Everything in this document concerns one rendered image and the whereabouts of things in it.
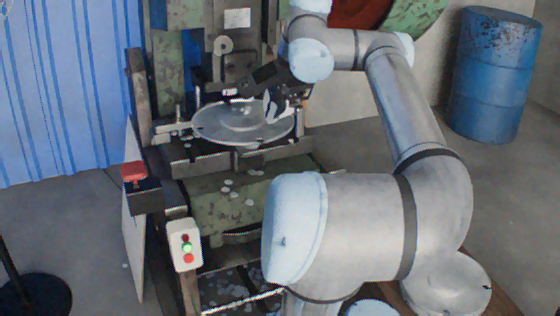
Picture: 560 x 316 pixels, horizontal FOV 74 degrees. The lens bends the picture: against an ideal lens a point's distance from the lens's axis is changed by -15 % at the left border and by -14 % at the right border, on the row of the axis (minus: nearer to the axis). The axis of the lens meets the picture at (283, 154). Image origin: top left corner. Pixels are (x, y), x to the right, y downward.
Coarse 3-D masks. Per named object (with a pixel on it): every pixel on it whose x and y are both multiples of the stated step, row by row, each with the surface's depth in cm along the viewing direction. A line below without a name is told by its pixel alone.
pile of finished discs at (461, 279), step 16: (464, 256) 129; (432, 272) 123; (448, 272) 123; (464, 272) 123; (480, 272) 123; (400, 288) 121; (416, 288) 118; (432, 288) 118; (448, 288) 117; (464, 288) 117; (480, 288) 117; (416, 304) 113; (432, 304) 112; (448, 304) 112; (464, 304) 112; (480, 304) 111
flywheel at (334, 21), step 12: (336, 0) 130; (348, 0) 124; (360, 0) 119; (372, 0) 108; (384, 0) 104; (336, 12) 132; (348, 12) 126; (360, 12) 115; (372, 12) 110; (384, 12) 105; (336, 24) 127; (348, 24) 121; (360, 24) 116; (372, 24) 111
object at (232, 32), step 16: (224, 0) 106; (240, 0) 108; (256, 0) 110; (224, 16) 108; (240, 16) 110; (256, 16) 112; (224, 32) 110; (240, 32) 112; (256, 32) 114; (224, 48) 110; (240, 48) 114; (256, 48) 116; (208, 64) 116; (224, 64) 112; (240, 64) 113; (256, 64) 115; (224, 80) 114
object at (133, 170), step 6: (126, 162) 103; (132, 162) 103; (138, 162) 103; (126, 168) 101; (132, 168) 101; (138, 168) 101; (144, 168) 101; (126, 174) 98; (132, 174) 99; (138, 174) 99; (144, 174) 100; (126, 180) 99; (132, 180) 102
